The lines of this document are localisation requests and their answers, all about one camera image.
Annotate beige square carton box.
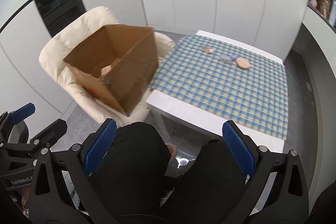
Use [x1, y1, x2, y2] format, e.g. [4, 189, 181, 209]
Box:
[101, 65, 112, 76]

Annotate peach teardrop sponge case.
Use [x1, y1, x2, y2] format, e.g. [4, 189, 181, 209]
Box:
[235, 57, 252, 70]

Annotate small clear oblong case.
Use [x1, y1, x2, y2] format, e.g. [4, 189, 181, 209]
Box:
[220, 55, 232, 64]

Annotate small clear glass bottle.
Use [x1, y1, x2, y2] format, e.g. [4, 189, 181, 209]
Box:
[202, 47, 214, 55]

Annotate left hand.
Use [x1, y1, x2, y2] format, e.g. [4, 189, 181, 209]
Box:
[21, 188, 30, 215]

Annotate person legs in black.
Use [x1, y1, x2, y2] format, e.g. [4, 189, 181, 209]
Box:
[88, 121, 249, 224]

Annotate blue yellow checkered tablecloth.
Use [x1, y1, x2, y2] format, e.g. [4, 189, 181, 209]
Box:
[150, 35, 288, 140]

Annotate white table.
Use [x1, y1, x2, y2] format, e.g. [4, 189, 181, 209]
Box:
[146, 30, 285, 153]

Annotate cream padded armchair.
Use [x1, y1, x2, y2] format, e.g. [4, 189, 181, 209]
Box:
[39, 6, 176, 127]

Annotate brown cardboard box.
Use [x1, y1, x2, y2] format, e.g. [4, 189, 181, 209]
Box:
[64, 24, 158, 116]

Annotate pink plush toy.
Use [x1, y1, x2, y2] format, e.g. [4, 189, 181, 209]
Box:
[309, 0, 318, 8]

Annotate brown box on shelf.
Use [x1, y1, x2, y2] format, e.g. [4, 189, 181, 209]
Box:
[317, 0, 331, 18]

